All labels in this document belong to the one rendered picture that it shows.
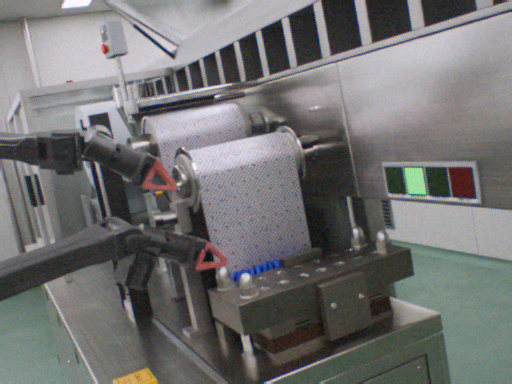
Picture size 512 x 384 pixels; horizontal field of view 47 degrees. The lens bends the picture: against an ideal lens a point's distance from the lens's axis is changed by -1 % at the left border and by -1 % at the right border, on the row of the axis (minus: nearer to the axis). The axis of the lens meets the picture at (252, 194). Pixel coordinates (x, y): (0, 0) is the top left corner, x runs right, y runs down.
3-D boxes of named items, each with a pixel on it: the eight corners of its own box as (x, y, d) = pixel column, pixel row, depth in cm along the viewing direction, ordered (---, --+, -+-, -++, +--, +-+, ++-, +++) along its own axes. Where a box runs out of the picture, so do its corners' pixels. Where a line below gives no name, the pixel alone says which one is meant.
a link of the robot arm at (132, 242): (131, 234, 111) (105, 219, 116) (111, 291, 111) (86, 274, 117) (176, 241, 120) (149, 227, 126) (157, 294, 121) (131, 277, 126)
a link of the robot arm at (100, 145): (77, 155, 117) (91, 131, 116) (77, 147, 123) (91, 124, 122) (108, 172, 119) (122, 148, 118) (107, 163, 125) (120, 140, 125)
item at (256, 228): (219, 288, 128) (202, 205, 126) (312, 259, 137) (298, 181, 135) (220, 289, 128) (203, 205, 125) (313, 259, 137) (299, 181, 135)
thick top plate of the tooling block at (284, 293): (213, 316, 123) (207, 289, 122) (369, 264, 139) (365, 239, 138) (244, 336, 109) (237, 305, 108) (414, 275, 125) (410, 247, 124)
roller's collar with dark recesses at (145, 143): (130, 162, 153) (124, 138, 152) (152, 157, 155) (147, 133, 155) (135, 162, 147) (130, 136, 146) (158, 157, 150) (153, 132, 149)
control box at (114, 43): (100, 60, 178) (93, 27, 176) (121, 57, 181) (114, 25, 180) (108, 55, 172) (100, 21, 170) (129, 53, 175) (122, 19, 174)
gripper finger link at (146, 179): (172, 203, 124) (132, 182, 120) (163, 201, 130) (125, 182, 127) (186, 174, 125) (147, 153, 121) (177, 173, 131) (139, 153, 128)
